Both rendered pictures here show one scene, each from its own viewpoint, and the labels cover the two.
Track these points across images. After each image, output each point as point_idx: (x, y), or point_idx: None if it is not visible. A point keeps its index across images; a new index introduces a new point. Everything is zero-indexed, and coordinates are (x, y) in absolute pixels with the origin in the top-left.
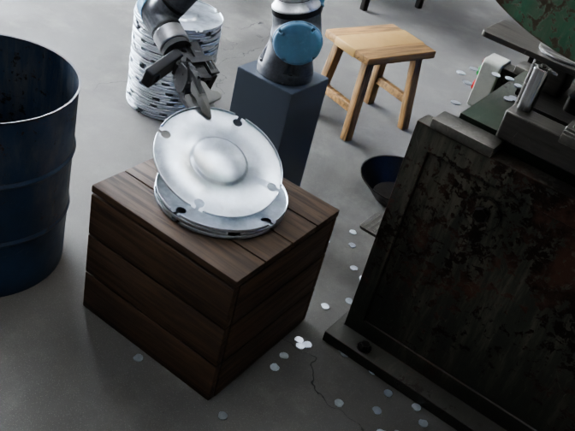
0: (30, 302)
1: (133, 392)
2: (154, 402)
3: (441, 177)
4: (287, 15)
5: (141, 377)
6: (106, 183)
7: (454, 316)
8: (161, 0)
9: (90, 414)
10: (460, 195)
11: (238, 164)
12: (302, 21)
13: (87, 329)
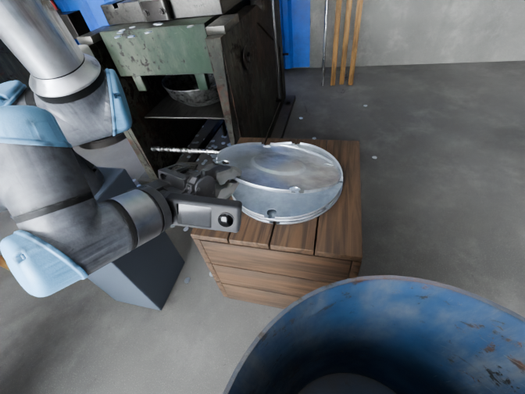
0: None
1: (375, 247)
2: (370, 235)
3: (234, 61)
4: (100, 75)
5: (362, 250)
6: (348, 249)
7: (257, 119)
8: (74, 205)
9: (408, 256)
10: (240, 60)
11: (270, 155)
12: (108, 69)
13: None
